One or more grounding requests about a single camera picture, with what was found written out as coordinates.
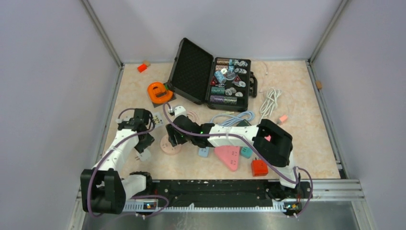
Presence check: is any pink triangular power strip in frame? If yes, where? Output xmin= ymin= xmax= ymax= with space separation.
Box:
xmin=214 ymin=146 xmax=240 ymax=172

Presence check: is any small red block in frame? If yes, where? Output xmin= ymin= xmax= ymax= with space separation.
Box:
xmin=137 ymin=64 xmax=148 ymax=73

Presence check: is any red cube socket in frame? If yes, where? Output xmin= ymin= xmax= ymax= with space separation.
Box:
xmin=251 ymin=160 xmax=269 ymax=177

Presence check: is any pink coiled cable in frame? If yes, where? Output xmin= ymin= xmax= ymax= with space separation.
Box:
xmin=185 ymin=110 xmax=200 ymax=125

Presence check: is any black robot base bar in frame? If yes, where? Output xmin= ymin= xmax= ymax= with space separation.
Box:
xmin=138 ymin=179 xmax=311 ymax=207

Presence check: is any wooden block on rail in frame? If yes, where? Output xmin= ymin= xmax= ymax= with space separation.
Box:
xmin=315 ymin=80 xmax=323 ymax=90

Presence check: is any black open carrying case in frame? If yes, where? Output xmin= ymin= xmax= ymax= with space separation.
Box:
xmin=167 ymin=38 xmax=258 ymax=112

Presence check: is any light blue power strip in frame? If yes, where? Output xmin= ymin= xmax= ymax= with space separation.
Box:
xmin=198 ymin=147 xmax=210 ymax=158

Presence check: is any teal power strip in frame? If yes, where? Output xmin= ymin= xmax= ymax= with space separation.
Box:
xmin=240 ymin=147 xmax=253 ymax=159

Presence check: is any pink round plug base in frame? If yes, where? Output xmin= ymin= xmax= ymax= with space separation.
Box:
xmin=160 ymin=135 xmax=181 ymax=155

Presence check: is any light blue cable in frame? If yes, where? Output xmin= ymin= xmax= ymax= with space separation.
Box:
xmin=211 ymin=110 xmax=256 ymax=126

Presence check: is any white coiled cable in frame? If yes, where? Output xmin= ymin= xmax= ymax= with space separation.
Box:
xmin=258 ymin=88 xmax=283 ymax=121

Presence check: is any small wooden block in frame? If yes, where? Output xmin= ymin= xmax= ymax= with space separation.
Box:
xmin=143 ymin=60 xmax=151 ymax=67

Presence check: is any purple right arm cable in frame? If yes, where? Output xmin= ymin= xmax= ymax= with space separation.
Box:
xmin=162 ymin=103 xmax=314 ymax=218

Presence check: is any white plug adapter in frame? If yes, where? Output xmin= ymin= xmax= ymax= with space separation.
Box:
xmin=135 ymin=149 xmax=151 ymax=162

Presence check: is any dark green cube socket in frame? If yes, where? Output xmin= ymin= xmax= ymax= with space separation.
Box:
xmin=237 ymin=119 xmax=251 ymax=127

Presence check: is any small pink plug adapter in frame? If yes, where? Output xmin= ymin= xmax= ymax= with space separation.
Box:
xmin=276 ymin=115 xmax=289 ymax=125

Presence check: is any orange tape dispenser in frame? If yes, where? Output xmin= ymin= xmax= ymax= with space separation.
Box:
xmin=147 ymin=82 xmax=174 ymax=104

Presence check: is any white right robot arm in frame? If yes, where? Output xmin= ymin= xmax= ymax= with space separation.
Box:
xmin=163 ymin=103 xmax=300 ymax=197

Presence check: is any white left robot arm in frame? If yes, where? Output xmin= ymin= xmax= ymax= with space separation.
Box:
xmin=80 ymin=108 xmax=155 ymax=217

